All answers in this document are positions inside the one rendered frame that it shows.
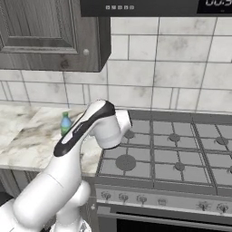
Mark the green plastic bottle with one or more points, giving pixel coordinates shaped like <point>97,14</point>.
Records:
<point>65,122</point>

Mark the grey wall cupboard door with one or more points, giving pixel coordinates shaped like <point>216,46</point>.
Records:
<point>39,27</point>

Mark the silver stove knob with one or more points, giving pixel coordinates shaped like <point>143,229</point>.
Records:
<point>223,207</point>
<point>106,195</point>
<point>141,198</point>
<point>203,205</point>
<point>123,197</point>

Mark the round cupboard door knob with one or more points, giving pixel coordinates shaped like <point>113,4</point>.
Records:
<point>86,52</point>

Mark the grey gas hob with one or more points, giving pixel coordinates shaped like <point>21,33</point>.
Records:
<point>169,148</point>

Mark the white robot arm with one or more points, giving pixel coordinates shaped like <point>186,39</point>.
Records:
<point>60,181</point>

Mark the black microwave oven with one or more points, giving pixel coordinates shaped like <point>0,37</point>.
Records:
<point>151,7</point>

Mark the grey base cupboard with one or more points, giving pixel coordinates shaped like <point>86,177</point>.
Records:
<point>18,184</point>

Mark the grey oven door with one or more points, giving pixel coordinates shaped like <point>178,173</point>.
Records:
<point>169,220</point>

